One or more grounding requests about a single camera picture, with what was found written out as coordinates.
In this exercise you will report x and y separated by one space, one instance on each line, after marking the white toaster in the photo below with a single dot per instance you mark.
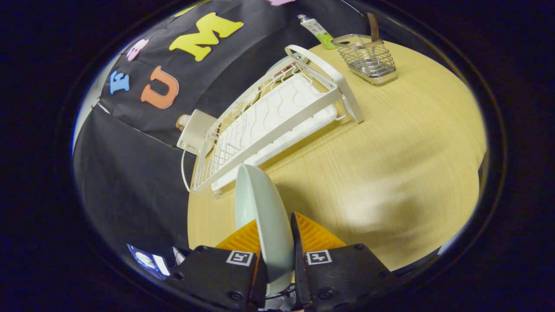
195 130

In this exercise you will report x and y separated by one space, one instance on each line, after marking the computer screen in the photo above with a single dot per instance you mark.
145 260

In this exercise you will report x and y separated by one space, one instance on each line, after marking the white device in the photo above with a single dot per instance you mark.
178 255

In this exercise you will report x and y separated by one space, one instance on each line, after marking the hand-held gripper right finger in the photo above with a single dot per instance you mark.
296 247

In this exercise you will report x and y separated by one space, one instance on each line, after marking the pale green plate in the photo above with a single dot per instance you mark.
266 216

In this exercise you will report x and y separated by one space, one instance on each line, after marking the green drink bottle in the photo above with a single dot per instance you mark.
316 30

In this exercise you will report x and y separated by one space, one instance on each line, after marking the toasted bread slice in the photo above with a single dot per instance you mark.
182 122

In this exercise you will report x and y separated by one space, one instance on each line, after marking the grey plate with food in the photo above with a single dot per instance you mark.
277 65

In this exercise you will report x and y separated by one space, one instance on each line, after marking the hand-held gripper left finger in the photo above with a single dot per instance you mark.
212 273

